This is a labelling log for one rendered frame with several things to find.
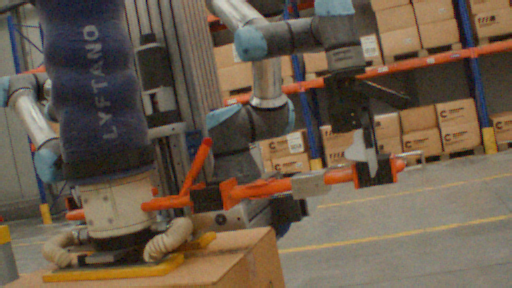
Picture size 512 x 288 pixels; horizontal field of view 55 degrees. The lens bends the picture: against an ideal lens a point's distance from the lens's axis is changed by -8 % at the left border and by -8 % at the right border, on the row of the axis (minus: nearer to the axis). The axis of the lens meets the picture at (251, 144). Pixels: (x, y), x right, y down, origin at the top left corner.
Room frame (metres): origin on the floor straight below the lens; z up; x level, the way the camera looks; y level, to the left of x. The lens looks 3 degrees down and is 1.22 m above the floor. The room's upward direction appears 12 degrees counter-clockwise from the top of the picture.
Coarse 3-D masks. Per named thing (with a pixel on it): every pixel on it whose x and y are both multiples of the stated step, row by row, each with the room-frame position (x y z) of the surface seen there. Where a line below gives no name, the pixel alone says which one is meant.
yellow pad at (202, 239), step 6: (198, 234) 1.27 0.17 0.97; (204, 234) 1.28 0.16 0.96; (210, 234) 1.27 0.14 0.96; (192, 240) 1.22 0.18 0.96; (198, 240) 1.22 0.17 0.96; (204, 240) 1.22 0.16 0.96; (210, 240) 1.25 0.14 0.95; (144, 246) 1.26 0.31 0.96; (180, 246) 1.22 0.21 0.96; (186, 246) 1.21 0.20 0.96; (192, 246) 1.21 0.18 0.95; (198, 246) 1.20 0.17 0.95; (204, 246) 1.22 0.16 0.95; (90, 252) 1.31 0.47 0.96; (168, 252) 1.23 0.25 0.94
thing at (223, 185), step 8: (200, 184) 1.16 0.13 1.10; (208, 184) 1.18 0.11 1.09; (216, 184) 1.17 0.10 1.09; (224, 184) 1.09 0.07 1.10; (232, 184) 1.13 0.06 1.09; (192, 192) 1.09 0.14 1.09; (200, 192) 1.09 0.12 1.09; (208, 192) 1.08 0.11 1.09; (216, 192) 1.08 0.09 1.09; (224, 192) 1.08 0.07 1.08; (192, 200) 1.10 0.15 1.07; (200, 200) 1.10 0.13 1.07; (208, 200) 1.09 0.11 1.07; (216, 200) 1.09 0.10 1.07; (224, 200) 1.08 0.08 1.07; (232, 200) 1.11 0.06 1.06; (192, 208) 1.10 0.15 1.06; (200, 208) 1.09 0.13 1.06; (208, 208) 1.08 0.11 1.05; (216, 208) 1.08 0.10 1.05; (224, 208) 1.08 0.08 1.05
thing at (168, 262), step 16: (80, 256) 1.13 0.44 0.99; (128, 256) 1.09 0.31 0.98; (176, 256) 1.10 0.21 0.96; (48, 272) 1.15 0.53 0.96; (64, 272) 1.12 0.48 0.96; (80, 272) 1.10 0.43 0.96; (96, 272) 1.08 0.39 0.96; (112, 272) 1.06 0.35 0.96; (128, 272) 1.05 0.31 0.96; (144, 272) 1.04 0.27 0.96; (160, 272) 1.02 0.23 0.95
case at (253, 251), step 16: (224, 240) 1.25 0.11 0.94; (240, 240) 1.21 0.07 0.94; (256, 240) 1.18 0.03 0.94; (272, 240) 1.28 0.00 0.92; (192, 256) 1.15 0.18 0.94; (208, 256) 1.12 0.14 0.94; (224, 256) 1.09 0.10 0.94; (240, 256) 1.07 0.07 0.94; (256, 256) 1.15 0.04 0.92; (272, 256) 1.25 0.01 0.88; (32, 272) 1.26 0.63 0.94; (176, 272) 1.03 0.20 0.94; (192, 272) 1.01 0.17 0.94; (208, 272) 0.99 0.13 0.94; (224, 272) 0.97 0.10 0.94; (240, 272) 1.04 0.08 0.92; (256, 272) 1.13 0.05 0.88; (272, 272) 1.23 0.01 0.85
